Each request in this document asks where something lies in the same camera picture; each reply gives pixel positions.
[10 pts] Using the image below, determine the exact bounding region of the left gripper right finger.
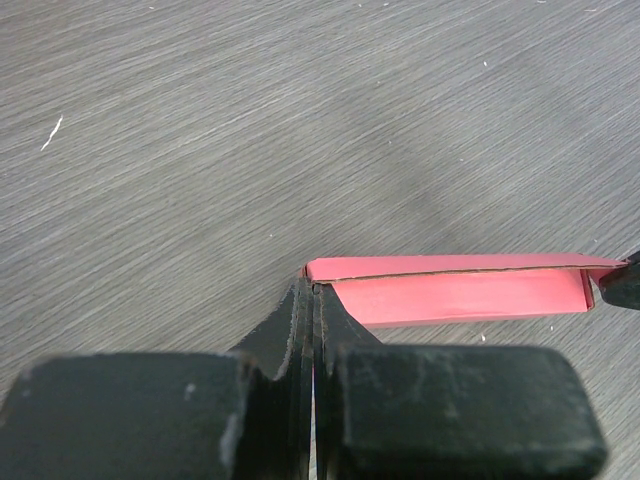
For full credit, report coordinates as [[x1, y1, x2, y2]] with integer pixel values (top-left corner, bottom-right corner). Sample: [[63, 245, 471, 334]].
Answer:
[[313, 285, 608, 479]]

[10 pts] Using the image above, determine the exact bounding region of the pink paper box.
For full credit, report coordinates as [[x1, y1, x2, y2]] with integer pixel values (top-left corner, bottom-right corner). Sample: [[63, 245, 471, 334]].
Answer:
[[304, 253, 627, 328]]

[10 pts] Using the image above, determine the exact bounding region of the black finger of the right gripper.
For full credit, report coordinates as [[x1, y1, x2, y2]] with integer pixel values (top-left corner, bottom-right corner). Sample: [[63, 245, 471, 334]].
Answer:
[[597, 251, 640, 310]]

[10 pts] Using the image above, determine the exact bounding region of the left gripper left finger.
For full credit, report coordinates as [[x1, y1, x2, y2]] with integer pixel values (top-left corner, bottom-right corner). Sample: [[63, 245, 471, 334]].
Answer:
[[1, 279, 313, 479]]

